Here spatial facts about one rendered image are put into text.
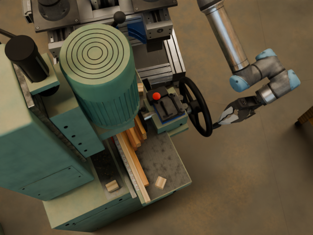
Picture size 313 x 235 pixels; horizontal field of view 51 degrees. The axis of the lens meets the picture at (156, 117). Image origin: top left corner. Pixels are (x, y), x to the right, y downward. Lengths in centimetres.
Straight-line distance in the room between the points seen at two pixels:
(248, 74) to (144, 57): 109
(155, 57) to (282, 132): 101
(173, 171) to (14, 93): 72
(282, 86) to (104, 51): 82
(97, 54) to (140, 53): 152
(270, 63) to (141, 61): 109
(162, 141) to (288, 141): 127
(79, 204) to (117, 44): 80
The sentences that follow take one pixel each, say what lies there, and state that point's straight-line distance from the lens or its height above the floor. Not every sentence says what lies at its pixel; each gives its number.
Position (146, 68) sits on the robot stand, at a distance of 222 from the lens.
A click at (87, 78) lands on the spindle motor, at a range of 77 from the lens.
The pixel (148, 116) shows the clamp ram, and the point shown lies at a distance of 130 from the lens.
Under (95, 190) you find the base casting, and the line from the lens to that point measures 141.
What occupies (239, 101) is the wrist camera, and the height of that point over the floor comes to 97.
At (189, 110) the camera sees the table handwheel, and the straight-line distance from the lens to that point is 146.
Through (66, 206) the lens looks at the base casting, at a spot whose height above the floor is 80.
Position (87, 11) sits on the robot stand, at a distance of 188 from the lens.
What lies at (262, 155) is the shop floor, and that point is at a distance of 234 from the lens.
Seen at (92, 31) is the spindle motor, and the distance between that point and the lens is 83.
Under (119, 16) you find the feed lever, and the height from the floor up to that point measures 142.
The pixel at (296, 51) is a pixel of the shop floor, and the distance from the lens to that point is 275.
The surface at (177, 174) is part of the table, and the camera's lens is 130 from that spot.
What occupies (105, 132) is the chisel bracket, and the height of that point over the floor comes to 107.
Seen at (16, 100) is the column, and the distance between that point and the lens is 78.
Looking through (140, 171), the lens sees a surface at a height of 94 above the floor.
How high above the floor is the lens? 218
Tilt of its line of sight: 70 degrees down
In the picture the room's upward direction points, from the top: 2 degrees counter-clockwise
